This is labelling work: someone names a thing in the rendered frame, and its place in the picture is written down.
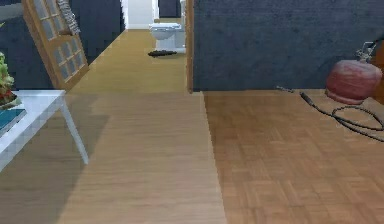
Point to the brown wooden furniture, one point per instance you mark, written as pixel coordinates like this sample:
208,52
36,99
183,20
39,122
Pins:
379,80

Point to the red round tank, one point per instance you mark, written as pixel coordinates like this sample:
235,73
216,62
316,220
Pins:
351,81

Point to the white table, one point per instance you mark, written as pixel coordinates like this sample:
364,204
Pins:
40,103

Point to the grey patterned cloth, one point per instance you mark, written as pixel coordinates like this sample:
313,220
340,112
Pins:
69,16

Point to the grey metal valve fitting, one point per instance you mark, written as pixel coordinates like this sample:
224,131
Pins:
365,52

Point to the wooden door with glass panes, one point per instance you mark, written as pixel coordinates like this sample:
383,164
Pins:
59,63

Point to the teal book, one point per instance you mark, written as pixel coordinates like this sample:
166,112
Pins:
9,117

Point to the wooden door frame post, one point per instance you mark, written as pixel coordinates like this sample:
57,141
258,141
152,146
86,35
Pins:
189,46

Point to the black flat floor mat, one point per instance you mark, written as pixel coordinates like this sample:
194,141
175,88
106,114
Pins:
162,53

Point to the white toilet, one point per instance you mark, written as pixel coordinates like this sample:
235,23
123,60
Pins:
165,31

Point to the green leafy house plant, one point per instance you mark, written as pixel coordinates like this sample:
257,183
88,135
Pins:
4,78

